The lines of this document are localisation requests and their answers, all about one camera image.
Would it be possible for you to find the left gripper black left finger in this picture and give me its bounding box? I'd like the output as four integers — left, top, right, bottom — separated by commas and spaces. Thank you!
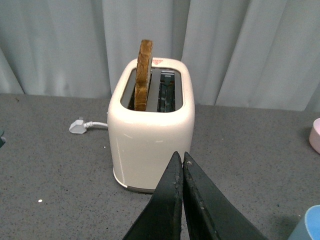
123, 152, 184, 240

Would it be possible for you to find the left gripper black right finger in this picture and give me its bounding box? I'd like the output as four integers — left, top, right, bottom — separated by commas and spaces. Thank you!
183, 152, 266, 240

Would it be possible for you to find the cream white toaster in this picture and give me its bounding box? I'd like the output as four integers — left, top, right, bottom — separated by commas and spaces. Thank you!
107, 57, 195, 193

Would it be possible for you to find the white power plug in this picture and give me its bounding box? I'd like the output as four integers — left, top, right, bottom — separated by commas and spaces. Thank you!
69, 117, 87, 134

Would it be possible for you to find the pink plastic bowl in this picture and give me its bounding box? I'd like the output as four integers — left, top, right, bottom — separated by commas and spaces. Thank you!
309, 118, 320, 154

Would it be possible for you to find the grey curtain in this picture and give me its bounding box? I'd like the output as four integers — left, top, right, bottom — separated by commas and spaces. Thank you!
0, 0, 320, 111

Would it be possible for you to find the brown toast slice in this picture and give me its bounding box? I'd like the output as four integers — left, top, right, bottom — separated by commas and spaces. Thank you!
134, 39, 153, 111

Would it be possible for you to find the green dish rack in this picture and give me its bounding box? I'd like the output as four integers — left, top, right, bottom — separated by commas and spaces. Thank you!
0, 130, 6, 148

